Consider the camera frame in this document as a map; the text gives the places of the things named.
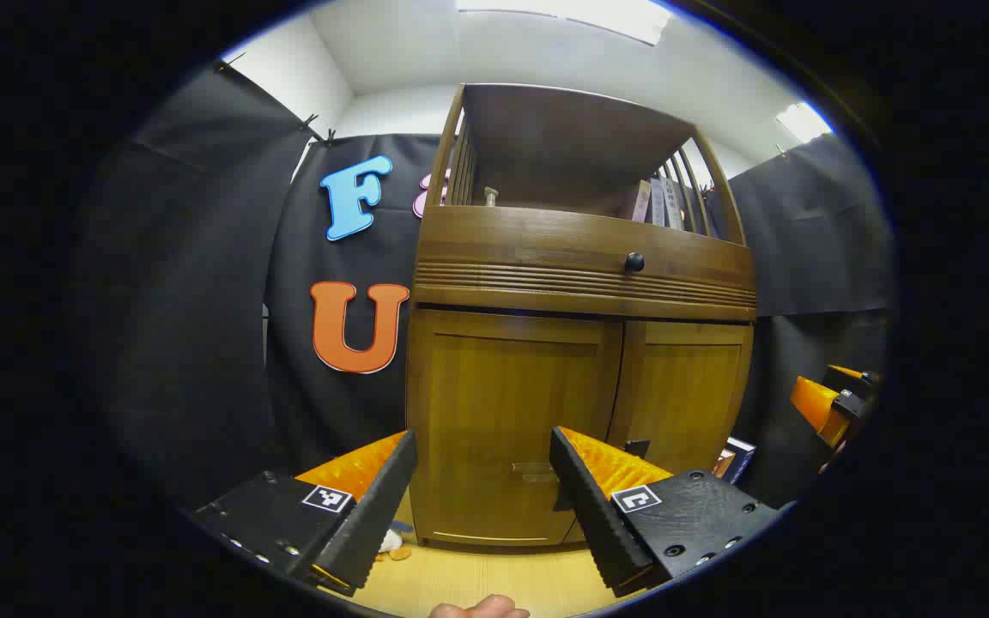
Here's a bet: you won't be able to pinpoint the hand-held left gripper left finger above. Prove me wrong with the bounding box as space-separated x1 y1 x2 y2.
190 429 419 599

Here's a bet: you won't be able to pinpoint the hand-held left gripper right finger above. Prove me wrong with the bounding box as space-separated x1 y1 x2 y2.
549 426 783 599

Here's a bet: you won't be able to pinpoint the wooden shoe cabinet door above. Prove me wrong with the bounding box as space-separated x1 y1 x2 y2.
606 319 755 482
406 309 624 548

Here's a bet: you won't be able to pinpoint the wooden double-door shoe cabinet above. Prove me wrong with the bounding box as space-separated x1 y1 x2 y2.
404 82 758 550

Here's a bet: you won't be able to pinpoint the penguin plush toy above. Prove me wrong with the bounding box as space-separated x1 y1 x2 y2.
374 528 414 563

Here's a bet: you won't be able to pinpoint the dark blue hardcover book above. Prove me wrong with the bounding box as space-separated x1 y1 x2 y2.
722 436 757 486

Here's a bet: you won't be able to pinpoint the ceiling light panel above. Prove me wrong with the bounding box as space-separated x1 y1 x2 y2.
456 0 676 45
776 101 833 144

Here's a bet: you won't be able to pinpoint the black backdrop cloth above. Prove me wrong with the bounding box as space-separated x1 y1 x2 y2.
74 60 897 516

